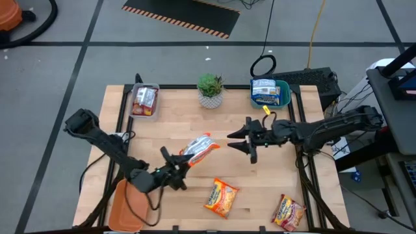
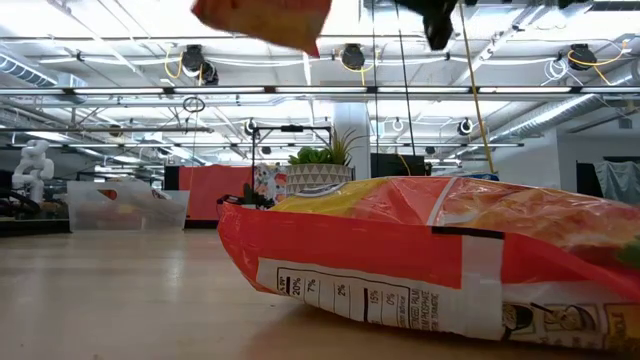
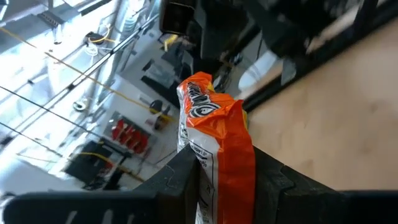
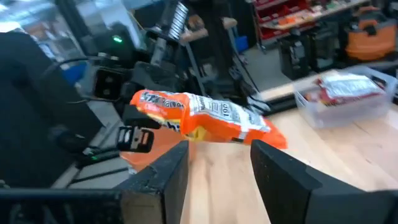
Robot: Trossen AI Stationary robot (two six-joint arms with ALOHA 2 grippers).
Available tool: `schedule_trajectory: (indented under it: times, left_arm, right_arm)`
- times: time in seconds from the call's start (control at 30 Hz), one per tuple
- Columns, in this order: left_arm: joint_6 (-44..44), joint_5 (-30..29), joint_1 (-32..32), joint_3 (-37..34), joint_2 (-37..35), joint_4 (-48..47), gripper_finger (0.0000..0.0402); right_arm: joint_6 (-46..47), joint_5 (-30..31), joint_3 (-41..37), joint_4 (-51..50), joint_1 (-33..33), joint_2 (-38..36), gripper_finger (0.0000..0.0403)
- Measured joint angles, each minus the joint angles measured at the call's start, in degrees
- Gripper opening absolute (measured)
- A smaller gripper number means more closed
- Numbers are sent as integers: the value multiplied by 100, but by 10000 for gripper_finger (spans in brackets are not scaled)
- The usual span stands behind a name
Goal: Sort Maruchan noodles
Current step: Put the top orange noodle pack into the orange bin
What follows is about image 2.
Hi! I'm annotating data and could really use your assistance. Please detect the red orange divider panel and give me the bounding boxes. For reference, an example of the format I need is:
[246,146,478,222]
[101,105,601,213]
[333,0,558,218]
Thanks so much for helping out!
[163,164,255,221]

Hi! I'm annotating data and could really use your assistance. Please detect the orange chicken ramen pack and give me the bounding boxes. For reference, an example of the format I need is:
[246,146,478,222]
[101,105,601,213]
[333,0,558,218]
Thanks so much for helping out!
[190,0,334,59]
[216,175,640,351]

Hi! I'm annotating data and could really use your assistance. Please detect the ceiling air duct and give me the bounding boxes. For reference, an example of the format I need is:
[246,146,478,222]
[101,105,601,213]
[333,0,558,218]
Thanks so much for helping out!
[489,74,640,144]
[0,52,89,105]

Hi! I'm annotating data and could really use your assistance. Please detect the potted plant triangle pattern pot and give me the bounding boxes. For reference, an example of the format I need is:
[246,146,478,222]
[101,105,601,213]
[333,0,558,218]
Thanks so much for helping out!
[285,128,369,197]

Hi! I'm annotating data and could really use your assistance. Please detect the white robot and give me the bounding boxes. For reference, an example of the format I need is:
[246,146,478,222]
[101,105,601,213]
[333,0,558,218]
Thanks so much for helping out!
[10,139,55,204]

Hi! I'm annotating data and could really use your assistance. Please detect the grey hanging cloth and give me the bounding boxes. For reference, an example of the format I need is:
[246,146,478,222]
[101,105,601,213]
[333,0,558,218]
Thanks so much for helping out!
[593,159,640,207]

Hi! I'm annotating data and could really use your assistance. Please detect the yellow hanging cable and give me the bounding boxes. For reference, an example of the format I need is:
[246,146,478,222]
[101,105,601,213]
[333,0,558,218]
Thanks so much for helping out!
[457,0,496,175]

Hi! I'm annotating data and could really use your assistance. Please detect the black camera rig frame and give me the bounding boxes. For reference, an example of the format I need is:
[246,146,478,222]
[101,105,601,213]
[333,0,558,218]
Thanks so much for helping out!
[249,124,334,167]

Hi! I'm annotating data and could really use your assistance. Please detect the black screen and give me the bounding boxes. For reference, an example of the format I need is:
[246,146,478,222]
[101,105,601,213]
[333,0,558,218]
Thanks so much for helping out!
[370,152,432,178]

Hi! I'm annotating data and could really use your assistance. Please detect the long ceiling light strip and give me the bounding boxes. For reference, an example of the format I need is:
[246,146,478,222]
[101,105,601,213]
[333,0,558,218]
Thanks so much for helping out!
[0,85,574,96]

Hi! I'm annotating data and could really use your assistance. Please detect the black hanging cable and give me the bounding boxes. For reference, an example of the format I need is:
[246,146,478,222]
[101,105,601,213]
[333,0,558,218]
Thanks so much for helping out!
[394,0,417,157]

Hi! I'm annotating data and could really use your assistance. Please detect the floral patterned object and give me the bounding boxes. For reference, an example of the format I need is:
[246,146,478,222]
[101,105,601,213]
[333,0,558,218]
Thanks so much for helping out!
[252,163,289,201]

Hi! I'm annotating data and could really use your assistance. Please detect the clear plastic bin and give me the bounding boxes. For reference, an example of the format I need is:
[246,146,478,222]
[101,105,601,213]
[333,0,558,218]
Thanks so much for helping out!
[66,179,191,233]

